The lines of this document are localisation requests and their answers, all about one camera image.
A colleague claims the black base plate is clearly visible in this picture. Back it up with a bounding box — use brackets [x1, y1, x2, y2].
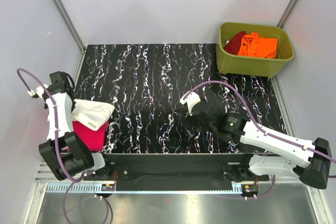
[82, 153, 269, 193]

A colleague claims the white printed t-shirt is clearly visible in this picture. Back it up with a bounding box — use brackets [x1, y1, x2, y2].
[71, 99, 115, 131]

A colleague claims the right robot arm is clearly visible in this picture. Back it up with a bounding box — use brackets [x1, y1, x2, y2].
[180, 99, 331, 189]

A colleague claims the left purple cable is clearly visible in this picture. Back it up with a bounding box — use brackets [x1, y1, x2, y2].
[17, 68, 113, 223]

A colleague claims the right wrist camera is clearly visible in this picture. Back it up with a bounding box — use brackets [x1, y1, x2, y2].
[180, 92, 201, 116]

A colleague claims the olive green plastic bin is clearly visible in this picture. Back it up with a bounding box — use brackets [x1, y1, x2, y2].
[216, 22, 295, 78]

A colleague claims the orange t-shirt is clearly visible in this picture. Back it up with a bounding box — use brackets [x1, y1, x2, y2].
[237, 32, 279, 59]

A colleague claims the purple cable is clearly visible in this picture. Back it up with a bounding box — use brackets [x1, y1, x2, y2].
[182, 80, 336, 200]
[17, 68, 113, 223]

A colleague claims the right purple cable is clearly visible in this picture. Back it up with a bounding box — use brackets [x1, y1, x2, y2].
[182, 80, 336, 200]

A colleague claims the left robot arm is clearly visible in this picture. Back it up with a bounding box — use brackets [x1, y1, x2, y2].
[39, 71, 113, 181]

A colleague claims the dark red t-shirt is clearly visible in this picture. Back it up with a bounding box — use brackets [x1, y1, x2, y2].
[224, 31, 246, 55]

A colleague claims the folded pink t-shirt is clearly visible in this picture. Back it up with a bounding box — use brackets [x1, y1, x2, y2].
[72, 121, 108, 152]

